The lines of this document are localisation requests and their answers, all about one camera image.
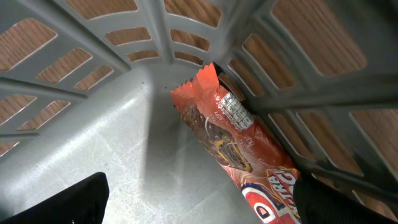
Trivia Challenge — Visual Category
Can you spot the grey plastic shopping basket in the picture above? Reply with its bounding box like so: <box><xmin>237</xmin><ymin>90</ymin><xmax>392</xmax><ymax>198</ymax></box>
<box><xmin>1</xmin><ymin>1</ymin><xmax>397</xmax><ymax>223</ymax></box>

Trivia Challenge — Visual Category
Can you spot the red chocolate bar wrapper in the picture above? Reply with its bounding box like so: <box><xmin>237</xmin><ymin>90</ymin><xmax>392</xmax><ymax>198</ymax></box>
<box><xmin>170</xmin><ymin>63</ymin><xmax>301</xmax><ymax>223</ymax></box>

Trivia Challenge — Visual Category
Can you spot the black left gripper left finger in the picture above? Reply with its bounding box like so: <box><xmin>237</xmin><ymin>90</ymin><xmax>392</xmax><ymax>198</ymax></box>
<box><xmin>1</xmin><ymin>172</ymin><xmax>109</xmax><ymax>224</ymax></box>

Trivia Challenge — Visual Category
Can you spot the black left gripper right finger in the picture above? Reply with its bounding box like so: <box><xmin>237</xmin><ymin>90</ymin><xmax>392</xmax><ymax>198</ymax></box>
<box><xmin>293</xmin><ymin>175</ymin><xmax>395</xmax><ymax>224</ymax></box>

